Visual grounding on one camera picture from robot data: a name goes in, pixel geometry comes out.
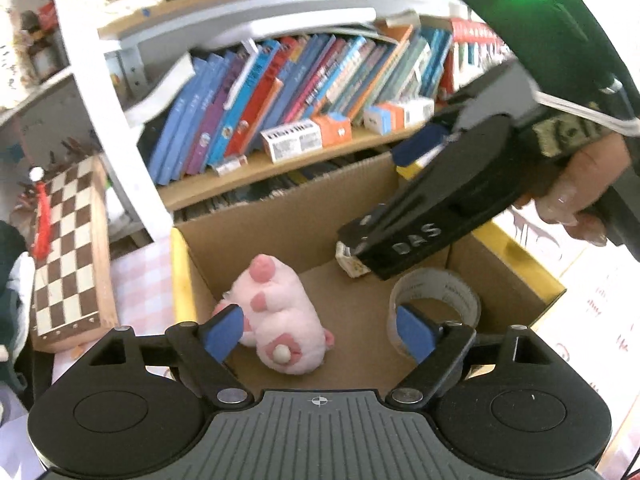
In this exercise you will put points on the clear tape roll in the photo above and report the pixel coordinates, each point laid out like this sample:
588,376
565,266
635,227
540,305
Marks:
450,290

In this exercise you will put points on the white bookshelf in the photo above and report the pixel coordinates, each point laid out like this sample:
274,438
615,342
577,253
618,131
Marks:
115,135

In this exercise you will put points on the red tassel ornament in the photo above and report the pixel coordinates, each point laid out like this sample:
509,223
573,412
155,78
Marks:
42,210

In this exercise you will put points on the row of colourful books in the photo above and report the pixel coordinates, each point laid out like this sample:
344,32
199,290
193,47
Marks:
260,100

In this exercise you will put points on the orange and white box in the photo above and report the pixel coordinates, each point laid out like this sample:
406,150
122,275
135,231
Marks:
400,115
300,137

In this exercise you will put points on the wooden chessboard box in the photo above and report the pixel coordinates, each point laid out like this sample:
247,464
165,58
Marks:
70,260

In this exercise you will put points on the pile of clothes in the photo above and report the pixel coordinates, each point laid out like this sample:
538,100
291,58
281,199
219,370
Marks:
12,310

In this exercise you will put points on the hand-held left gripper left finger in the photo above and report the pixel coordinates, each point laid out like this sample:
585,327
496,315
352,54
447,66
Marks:
222,332

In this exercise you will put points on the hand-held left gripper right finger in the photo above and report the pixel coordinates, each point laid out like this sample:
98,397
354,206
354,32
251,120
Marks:
415,332

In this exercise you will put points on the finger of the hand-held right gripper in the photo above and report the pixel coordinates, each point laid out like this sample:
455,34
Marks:
367,237
417,147

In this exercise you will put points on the red book box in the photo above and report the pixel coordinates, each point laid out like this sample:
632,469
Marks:
475,40

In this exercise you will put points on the yellow cardboard box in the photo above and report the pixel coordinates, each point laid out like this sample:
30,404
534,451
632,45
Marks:
310,220

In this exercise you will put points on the person's right hand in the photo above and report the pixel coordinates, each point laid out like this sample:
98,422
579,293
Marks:
585,175

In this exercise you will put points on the pink plush pig toy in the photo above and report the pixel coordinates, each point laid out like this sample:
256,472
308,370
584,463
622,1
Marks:
285,310

